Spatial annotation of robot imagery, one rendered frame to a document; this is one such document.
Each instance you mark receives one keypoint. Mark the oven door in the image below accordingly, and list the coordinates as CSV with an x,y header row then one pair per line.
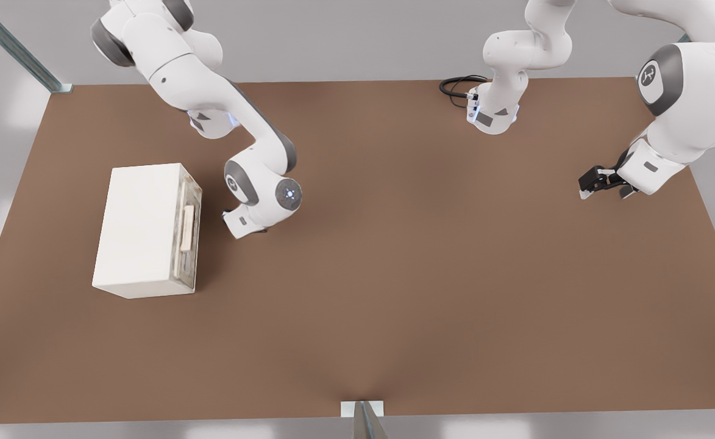
x,y
190,235

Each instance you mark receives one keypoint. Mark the white oven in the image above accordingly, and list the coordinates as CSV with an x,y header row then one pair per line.
x,y
141,231

